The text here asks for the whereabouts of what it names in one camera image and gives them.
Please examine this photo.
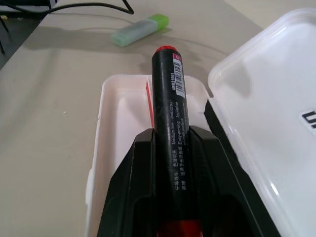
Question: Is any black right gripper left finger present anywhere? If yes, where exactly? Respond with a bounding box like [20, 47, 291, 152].
[96, 128, 158, 237]

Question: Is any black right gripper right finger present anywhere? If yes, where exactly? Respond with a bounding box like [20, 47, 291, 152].
[188, 125, 270, 237]

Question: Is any black marker with red ends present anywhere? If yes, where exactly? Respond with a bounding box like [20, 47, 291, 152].
[151, 45, 205, 237]

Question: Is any white plastic pencil case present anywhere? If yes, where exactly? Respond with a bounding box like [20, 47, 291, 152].
[83, 7, 316, 237]

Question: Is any green highlighter marker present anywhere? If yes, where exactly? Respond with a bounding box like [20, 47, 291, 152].
[111, 14, 170, 47]

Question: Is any black cable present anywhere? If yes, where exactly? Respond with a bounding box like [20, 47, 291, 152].
[0, 0, 135, 55]

